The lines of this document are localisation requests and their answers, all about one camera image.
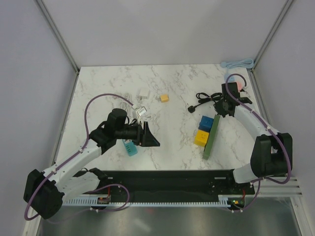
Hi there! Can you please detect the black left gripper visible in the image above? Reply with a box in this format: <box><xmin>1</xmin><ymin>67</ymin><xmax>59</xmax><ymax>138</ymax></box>
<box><xmin>115</xmin><ymin>120</ymin><xmax>160</xmax><ymax>147</ymax></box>

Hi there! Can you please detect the teal power strip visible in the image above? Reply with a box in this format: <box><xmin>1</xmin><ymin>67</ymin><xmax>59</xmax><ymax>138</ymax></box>
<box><xmin>122</xmin><ymin>140</ymin><xmax>138</xmax><ymax>156</ymax></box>

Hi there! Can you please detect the blue cube socket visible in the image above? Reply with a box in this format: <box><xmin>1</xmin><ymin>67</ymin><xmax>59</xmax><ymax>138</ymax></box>
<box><xmin>198</xmin><ymin>116</ymin><xmax>214</xmax><ymax>133</ymax></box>

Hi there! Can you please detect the yellow cube socket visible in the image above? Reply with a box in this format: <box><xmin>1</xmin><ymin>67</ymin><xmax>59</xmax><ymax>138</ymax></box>
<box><xmin>194</xmin><ymin>129</ymin><xmax>210</xmax><ymax>147</ymax></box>

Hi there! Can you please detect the green power strip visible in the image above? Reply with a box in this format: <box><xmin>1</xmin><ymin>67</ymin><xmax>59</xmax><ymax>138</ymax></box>
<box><xmin>202</xmin><ymin>115</ymin><xmax>220</xmax><ymax>160</ymax></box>

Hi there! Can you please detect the yellow plug adapter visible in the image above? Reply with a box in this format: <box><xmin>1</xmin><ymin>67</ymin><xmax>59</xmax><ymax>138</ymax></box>
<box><xmin>159</xmin><ymin>94</ymin><xmax>169</xmax><ymax>103</ymax></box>

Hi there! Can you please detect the white charger plug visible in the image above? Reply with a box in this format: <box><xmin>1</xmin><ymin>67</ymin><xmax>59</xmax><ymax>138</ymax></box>
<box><xmin>137</xmin><ymin>88</ymin><xmax>150</xmax><ymax>100</ymax></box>

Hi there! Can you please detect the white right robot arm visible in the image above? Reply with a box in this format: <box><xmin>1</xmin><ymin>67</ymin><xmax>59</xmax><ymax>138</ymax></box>
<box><xmin>214</xmin><ymin>82</ymin><xmax>293</xmax><ymax>194</ymax></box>

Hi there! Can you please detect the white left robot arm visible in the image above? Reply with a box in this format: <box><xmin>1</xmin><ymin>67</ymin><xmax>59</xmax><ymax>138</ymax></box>
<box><xmin>23</xmin><ymin>108</ymin><xmax>160</xmax><ymax>219</ymax></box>

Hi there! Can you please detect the pink cube socket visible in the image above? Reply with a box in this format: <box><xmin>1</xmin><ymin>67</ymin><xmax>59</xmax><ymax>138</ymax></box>
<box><xmin>236</xmin><ymin>81</ymin><xmax>247</xmax><ymax>91</ymax></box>

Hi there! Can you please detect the light blue power strip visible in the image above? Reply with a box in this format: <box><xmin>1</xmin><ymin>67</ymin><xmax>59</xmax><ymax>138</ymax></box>
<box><xmin>224</xmin><ymin>73</ymin><xmax>234</xmax><ymax>82</ymax></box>

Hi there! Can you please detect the black cable with plug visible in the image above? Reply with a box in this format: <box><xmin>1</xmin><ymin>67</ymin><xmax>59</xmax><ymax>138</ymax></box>
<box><xmin>188</xmin><ymin>92</ymin><xmax>223</xmax><ymax>114</ymax></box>

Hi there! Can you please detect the white coiled cable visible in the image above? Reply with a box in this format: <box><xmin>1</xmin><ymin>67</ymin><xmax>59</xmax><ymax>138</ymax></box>
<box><xmin>113</xmin><ymin>92</ymin><xmax>135</xmax><ymax>109</ymax></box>

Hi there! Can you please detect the light blue coiled cable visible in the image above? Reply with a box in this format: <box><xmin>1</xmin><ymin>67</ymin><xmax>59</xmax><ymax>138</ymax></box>
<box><xmin>220</xmin><ymin>58</ymin><xmax>254</xmax><ymax>70</ymax></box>

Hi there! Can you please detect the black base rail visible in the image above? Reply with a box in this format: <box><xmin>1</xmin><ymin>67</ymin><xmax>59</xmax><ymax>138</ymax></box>
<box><xmin>50</xmin><ymin>168</ymin><xmax>287</xmax><ymax>205</ymax></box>

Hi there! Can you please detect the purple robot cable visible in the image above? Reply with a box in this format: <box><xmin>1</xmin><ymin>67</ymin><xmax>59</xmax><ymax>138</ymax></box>
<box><xmin>24</xmin><ymin>93</ymin><xmax>135</xmax><ymax>221</ymax></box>

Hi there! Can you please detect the white cable duct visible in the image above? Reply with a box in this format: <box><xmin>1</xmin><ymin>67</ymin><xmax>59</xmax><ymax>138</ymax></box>
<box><xmin>63</xmin><ymin>195</ymin><xmax>236</xmax><ymax>207</ymax></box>

